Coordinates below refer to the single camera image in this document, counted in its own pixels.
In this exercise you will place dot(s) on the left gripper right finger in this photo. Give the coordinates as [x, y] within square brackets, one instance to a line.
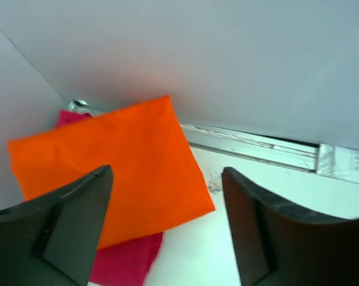
[279, 242]

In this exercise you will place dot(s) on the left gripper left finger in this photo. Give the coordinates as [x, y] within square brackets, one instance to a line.
[52, 239]

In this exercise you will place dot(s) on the orange t shirt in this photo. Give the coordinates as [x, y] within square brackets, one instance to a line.
[157, 186]

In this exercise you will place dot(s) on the folded pink t shirt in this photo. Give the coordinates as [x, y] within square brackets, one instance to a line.
[126, 249]

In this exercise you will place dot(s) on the aluminium table edge rail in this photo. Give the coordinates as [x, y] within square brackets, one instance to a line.
[323, 160]

